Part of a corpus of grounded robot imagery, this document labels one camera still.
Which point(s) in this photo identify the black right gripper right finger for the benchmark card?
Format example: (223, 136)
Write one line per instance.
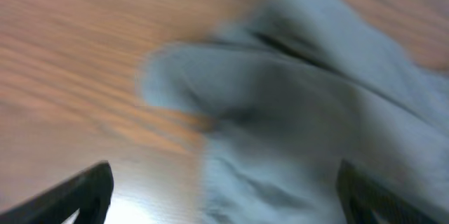
(367, 199)

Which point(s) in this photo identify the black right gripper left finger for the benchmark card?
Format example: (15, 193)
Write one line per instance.
(89, 193)

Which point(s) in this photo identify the grey shorts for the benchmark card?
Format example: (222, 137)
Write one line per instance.
(292, 91)

